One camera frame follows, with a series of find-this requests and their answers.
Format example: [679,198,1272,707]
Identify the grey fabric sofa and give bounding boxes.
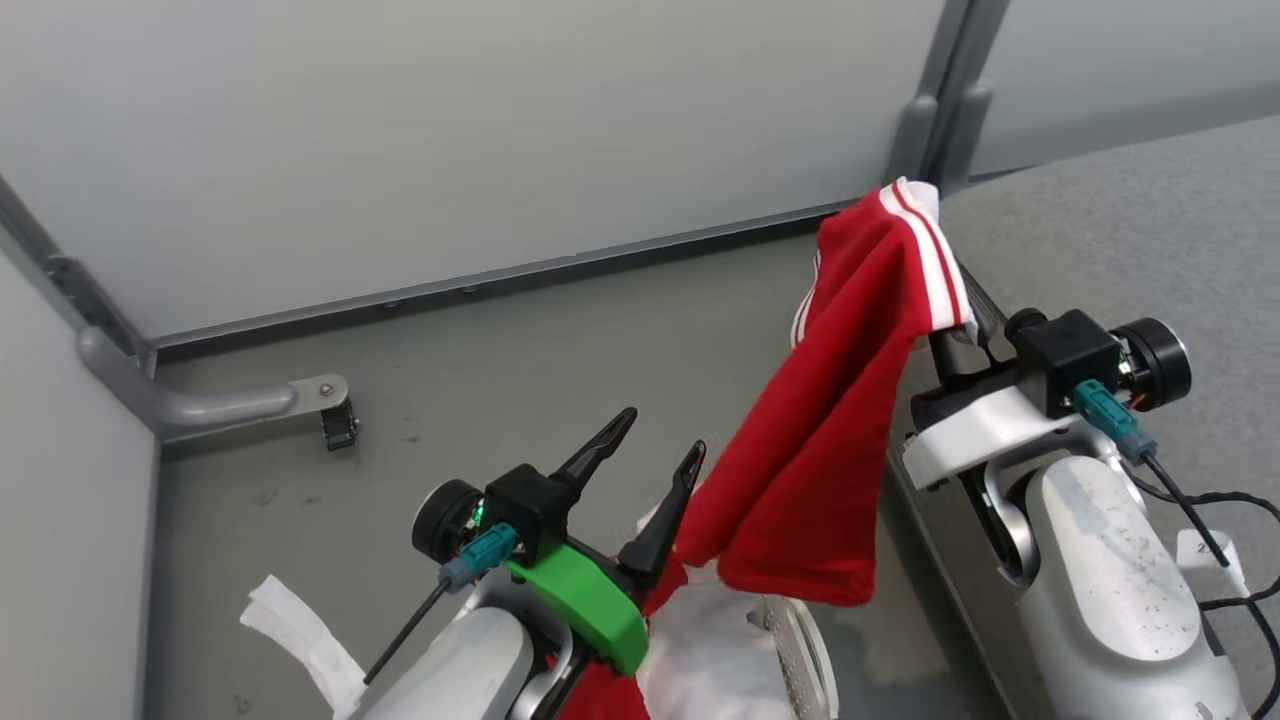
[880,115,1280,720]

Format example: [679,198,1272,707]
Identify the red white-striped garment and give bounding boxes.
[545,177,981,720]

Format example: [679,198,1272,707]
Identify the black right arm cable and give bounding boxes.
[1074,380,1280,691]

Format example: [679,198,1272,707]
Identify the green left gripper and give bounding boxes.
[503,406,708,677]

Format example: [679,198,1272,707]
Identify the white cable tag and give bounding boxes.
[1174,528,1249,601]

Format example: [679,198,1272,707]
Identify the grey partition corner post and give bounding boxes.
[885,0,1011,196]

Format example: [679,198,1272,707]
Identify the grey partition foot bracket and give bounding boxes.
[76,325,351,443]

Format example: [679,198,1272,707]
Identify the grey partition edge post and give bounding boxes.
[0,175,156,376]

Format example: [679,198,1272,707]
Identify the white cloth in basket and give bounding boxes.
[636,585,801,720]

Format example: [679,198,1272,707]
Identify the white fabric strip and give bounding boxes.
[239,574,369,719]

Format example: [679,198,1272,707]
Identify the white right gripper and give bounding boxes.
[903,261,1102,492]

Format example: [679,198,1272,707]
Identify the white laundry basket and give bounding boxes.
[640,505,841,720]

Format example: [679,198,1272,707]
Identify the small black caster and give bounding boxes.
[320,402,361,452]

